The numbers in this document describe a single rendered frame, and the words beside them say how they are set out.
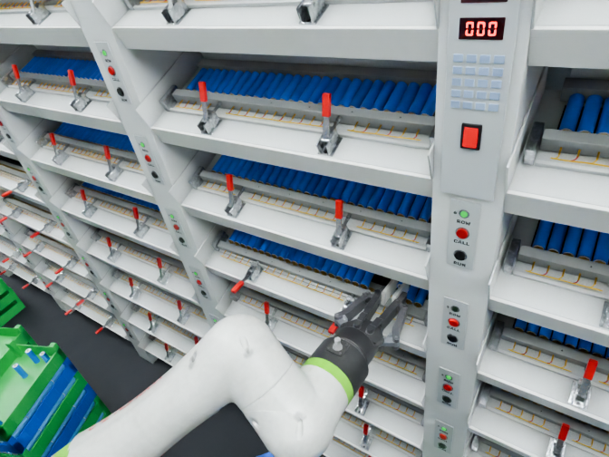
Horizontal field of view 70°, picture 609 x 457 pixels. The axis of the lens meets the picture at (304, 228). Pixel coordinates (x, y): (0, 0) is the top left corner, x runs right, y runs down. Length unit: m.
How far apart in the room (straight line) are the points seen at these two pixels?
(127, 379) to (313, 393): 1.68
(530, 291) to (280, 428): 0.42
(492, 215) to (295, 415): 0.38
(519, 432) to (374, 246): 0.50
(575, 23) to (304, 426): 0.56
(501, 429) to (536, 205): 0.57
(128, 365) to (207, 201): 1.41
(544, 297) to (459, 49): 0.39
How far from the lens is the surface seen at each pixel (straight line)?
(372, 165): 0.67
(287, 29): 0.65
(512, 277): 0.76
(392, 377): 1.10
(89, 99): 1.22
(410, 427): 1.26
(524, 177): 0.63
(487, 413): 1.07
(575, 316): 0.74
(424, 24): 0.57
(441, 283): 0.75
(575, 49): 0.54
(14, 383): 1.83
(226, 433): 1.93
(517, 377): 0.90
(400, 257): 0.78
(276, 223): 0.90
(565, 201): 0.61
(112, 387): 2.28
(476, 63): 0.55
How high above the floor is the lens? 1.63
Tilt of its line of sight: 37 degrees down
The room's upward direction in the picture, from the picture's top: 11 degrees counter-clockwise
